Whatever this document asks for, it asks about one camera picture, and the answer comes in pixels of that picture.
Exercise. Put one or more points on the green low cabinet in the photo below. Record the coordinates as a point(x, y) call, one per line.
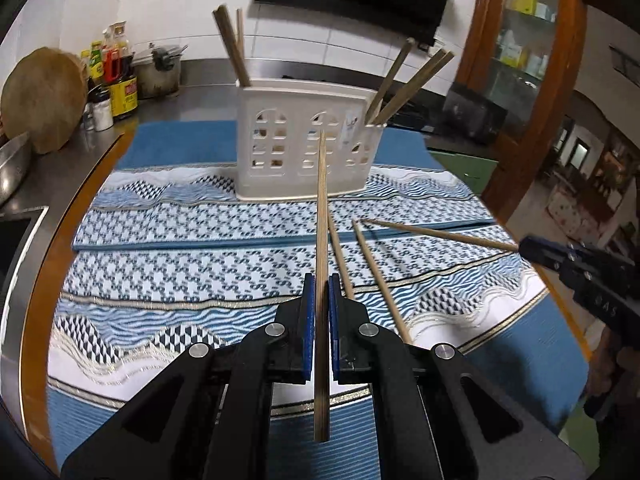
point(467, 170)

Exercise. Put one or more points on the wooden glass-door cabinet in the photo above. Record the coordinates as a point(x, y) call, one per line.
point(530, 60)

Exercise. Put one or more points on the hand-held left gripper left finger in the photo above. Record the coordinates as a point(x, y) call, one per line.
point(308, 330)

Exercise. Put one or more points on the white plastic chopstick holder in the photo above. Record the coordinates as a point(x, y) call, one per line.
point(280, 140)

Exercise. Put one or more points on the green label sauce bottle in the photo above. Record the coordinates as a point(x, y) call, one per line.
point(96, 62)

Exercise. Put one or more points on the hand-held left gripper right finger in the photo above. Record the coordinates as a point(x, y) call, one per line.
point(335, 330)

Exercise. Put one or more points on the small white jar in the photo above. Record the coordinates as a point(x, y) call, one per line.
point(103, 116)

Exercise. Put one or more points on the clear oil bottle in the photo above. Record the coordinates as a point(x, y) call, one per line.
point(120, 40)

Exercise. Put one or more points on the person's right hand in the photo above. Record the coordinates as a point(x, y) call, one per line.
point(622, 365)

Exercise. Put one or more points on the black kitchen sink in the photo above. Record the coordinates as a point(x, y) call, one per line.
point(15, 245)

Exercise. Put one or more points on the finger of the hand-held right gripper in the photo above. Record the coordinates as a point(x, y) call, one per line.
point(547, 244)
point(547, 262)

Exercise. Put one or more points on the steel cooking pot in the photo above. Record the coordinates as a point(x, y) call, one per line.
point(157, 72)

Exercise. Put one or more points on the dark soy sauce bottle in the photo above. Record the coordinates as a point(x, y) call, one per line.
point(125, 97)

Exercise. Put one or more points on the round wooden cutting board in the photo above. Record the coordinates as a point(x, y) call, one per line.
point(45, 100)

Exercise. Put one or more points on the black bag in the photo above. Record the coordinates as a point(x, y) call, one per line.
point(475, 112)

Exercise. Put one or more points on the steel colander bowl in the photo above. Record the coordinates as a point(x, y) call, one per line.
point(12, 165)

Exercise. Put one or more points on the blue patterned woven mat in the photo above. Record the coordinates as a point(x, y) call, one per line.
point(175, 210)
point(150, 300)

